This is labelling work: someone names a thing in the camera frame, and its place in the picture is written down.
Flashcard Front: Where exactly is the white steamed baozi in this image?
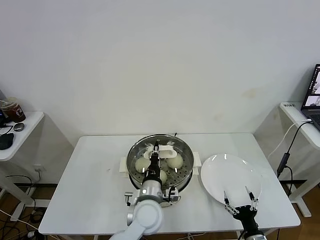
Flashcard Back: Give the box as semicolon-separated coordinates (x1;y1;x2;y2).
134;157;151;173
157;169;168;185
166;156;183;170

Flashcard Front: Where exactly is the steel steamer basket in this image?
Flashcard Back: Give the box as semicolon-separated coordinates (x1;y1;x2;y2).
125;134;195;193

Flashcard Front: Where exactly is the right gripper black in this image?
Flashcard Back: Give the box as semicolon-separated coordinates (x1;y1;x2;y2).
223;185;260;233

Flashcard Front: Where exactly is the white side table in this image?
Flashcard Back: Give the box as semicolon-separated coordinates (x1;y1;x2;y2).
0;110;45;222

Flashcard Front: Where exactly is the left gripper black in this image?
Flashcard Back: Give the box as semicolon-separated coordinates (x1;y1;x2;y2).
143;140;163;184

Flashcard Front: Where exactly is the white charging cable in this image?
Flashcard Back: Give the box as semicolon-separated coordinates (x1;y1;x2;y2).
267;118;313;160

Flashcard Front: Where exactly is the white desk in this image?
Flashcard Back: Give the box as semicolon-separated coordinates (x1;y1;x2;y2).
279;101;320;218

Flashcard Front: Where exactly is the open black laptop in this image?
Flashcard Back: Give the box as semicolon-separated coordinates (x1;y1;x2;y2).
299;63;320;131

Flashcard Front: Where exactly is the cream electric cooker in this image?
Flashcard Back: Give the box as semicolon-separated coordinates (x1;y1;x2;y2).
118;151;203;208

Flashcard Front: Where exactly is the white round plate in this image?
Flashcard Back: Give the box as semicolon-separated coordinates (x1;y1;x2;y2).
199;153;263;208

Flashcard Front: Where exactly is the iced coffee plastic cup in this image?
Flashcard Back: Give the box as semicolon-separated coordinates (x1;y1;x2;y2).
0;96;27;124

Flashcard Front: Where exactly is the black cable with adapter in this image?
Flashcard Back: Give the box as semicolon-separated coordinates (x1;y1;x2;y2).
276;120;312;200

